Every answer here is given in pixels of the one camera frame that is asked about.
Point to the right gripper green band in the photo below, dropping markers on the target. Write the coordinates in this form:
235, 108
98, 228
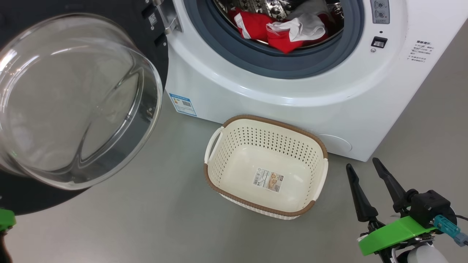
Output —
391, 232

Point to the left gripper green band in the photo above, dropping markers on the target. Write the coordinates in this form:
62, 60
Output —
6, 219

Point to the black round glass washer door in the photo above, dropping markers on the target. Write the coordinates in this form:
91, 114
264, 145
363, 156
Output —
73, 102

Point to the red garment with white stripes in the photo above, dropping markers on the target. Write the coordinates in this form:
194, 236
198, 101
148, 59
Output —
256, 25

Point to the white front-load washing machine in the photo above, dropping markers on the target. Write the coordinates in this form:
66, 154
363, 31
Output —
329, 102

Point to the product label sticker with barcode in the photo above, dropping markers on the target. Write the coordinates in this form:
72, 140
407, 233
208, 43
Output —
268, 180

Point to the cream perforated basket brown rim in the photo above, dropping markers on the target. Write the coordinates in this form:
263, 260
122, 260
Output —
234, 153

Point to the stainless steel washing machine drum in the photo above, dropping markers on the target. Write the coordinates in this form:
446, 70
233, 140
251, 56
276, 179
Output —
270, 5

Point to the silver metal bracket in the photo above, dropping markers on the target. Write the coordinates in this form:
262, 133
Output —
170, 20

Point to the round white filter cover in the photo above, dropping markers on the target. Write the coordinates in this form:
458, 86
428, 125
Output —
336, 143

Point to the blue energy label sticker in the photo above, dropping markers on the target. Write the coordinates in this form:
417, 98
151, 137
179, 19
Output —
182, 105

